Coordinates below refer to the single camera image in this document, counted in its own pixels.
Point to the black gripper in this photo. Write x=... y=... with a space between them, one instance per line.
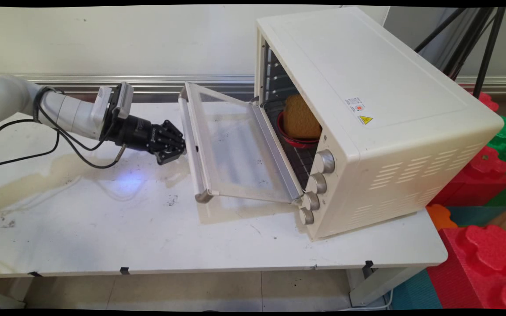
x=136 y=131

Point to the glass oven door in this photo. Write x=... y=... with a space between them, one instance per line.
x=235 y=145

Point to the brown bread slice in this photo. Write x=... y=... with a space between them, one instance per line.
x=302 y=118

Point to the red bowl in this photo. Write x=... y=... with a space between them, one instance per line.
x=281 y=128

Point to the black table edge clip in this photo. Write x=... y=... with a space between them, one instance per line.
x=368 y=264
x=124 y=270

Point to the cream oven knob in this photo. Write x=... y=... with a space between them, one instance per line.
x=324 y=161
x=310 y=201
x=316 y=183
x=306 y=216

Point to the white label sticker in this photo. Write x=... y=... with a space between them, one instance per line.
x=353 y=104

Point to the yellow warning sticker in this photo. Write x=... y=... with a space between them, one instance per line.
x=365 y=120

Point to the cream toaster oven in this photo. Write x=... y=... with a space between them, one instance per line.
x=389 y=87

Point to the white table leg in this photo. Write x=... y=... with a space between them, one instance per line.
x=380 y=283

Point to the orange foam block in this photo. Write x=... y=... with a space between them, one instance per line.
x=439 y=216

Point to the teal foam mat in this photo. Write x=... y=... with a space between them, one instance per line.
x=415 y=292

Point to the small red foam block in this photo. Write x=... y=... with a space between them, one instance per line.
x=488 y=102

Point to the black tripod legs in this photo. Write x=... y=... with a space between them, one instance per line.
x=483 y=48

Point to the large red foam block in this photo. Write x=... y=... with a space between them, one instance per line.
x=481 y=263

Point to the aluminium wall rail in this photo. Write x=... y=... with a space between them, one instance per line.
x=156 y=81

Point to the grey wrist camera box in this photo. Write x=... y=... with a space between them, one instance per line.
x=123 y=98

